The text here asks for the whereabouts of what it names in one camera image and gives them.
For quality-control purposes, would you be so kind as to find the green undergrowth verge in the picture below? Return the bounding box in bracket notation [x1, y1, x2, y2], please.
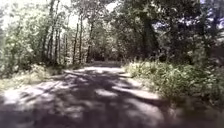
[122, 59, 224, 108]

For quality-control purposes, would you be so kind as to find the leafy grass verge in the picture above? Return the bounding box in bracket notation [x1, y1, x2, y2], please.
[0, 63, 68, 93]

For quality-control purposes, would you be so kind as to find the grey dirt forest path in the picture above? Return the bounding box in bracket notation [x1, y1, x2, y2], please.
[0, 60, 224, 128]

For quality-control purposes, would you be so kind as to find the wood of trees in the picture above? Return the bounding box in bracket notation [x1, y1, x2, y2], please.
[0, 0, 224, 79]

